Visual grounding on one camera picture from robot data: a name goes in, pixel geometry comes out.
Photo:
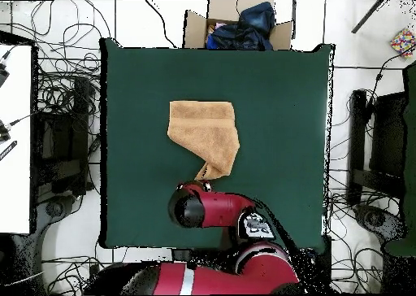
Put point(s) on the white side table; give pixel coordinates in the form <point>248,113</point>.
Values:
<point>16,185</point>

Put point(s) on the dark blue clothing pile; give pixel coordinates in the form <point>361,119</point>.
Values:
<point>253,26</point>

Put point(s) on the black metal rod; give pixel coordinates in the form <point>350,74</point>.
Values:
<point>369,15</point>

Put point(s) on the flat black strip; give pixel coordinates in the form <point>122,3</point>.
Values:
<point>8,150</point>

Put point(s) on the dark green table cloth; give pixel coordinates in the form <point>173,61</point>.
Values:
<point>276,130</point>

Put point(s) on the grey curved stand base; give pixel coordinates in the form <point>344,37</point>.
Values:
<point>53,208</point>

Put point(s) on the tan terry towel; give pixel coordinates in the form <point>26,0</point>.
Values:
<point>204,130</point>

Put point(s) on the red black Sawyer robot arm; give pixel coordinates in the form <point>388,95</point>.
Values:
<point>224,208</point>

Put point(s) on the black metal stand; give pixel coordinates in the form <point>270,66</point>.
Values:
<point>81,114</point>
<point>357,130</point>

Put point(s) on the multicoloured patterned box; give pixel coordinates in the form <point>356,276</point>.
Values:
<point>403,40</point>

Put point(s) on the black power strip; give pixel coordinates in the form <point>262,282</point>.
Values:
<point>322,263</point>

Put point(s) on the brown cardboard box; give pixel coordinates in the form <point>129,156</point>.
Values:
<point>195,29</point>

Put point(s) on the black round floor base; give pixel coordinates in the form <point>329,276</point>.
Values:
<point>377,219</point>

